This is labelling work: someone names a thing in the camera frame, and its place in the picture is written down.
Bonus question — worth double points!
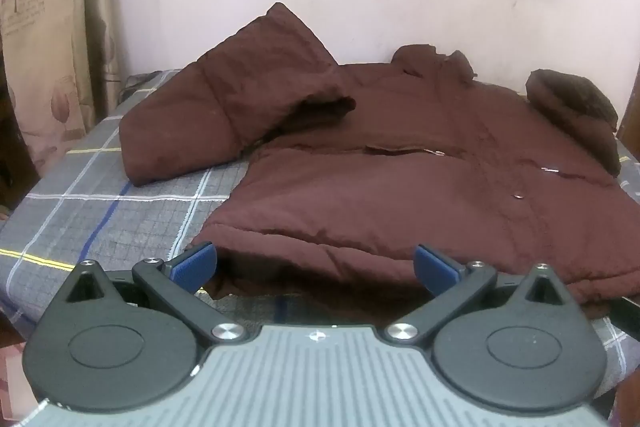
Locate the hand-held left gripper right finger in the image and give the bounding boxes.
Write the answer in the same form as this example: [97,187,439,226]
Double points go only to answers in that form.
[384,244,579,348]

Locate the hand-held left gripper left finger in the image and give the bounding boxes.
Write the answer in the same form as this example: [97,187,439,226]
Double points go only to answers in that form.
[59,241,249,348]

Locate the brown padded jacket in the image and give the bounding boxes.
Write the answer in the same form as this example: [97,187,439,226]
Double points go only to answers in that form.
[120,2,640,319]

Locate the grey plaid bed sheet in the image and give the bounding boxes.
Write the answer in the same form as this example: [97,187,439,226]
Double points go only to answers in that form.
[0,68,640,403]

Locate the beige patterned curtain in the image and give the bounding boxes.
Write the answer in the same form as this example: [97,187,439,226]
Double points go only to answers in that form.
[0,0,124,208]

